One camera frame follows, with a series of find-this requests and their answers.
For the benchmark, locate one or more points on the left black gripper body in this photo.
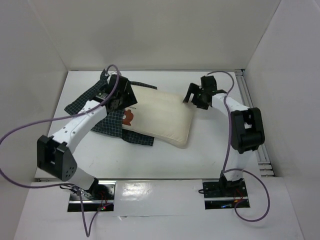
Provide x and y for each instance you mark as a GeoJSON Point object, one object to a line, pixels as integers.
{"type": "Point", "coordinates": [125, 99]}

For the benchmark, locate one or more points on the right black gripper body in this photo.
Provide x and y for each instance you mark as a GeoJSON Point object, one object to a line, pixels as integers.
{"type": "Point", "coordinates": [196, 94]}

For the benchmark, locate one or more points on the cream bear pillow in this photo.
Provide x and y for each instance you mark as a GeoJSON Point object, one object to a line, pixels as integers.
{"type": "Point", "coordinates": [159, 114]}

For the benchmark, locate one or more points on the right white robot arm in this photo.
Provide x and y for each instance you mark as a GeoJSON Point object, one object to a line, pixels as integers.
{"type": "Point", "coordinates": [235, 162]}

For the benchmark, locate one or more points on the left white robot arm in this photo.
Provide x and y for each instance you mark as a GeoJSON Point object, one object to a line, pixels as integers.
{"type": "Point", "coordinates": [55, 152]}

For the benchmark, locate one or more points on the aluminium rail frame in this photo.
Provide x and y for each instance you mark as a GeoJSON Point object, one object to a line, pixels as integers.
{"type": "Point", "coordinates": [249, 123]}

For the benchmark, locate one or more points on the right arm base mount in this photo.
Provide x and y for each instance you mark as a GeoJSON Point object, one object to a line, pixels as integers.
{"type": "Point", "coordinates": [224, 194]}

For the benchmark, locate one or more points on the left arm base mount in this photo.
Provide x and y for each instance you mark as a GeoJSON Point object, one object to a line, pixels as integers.
{"type": "Point", "coordinates": [102, 199]}

